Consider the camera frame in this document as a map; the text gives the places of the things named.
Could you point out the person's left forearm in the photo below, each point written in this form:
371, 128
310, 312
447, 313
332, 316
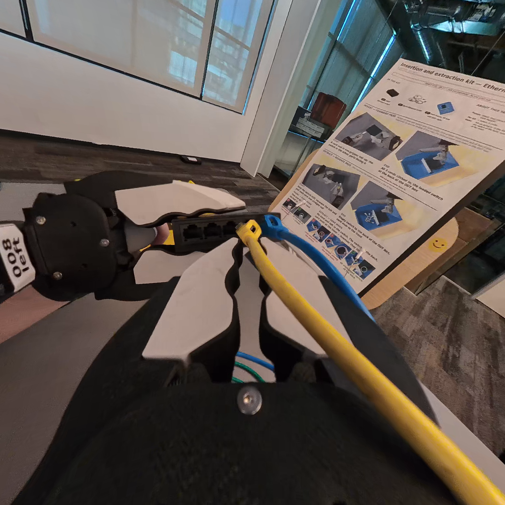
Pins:
23, 319

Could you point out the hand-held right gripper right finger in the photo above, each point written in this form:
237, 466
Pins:
296, 315

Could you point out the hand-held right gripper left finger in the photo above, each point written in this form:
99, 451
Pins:
189, 315

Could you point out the black network switch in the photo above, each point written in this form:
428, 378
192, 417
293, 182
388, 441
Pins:
197, 232

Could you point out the brown cardboard sheet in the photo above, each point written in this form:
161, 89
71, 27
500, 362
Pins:
473, 232

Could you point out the yellow smiley sticker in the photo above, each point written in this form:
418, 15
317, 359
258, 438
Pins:
438, 244

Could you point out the wooden display board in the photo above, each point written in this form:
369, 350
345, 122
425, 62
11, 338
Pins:
418, 272

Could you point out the black floor device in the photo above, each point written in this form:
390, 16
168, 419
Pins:
190, 159

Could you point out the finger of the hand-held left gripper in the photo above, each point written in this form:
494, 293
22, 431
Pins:
154, 270
177, 197

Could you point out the brown box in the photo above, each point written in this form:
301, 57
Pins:
329, 108

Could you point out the instruction poster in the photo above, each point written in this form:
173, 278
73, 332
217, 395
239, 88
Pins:
394, 177

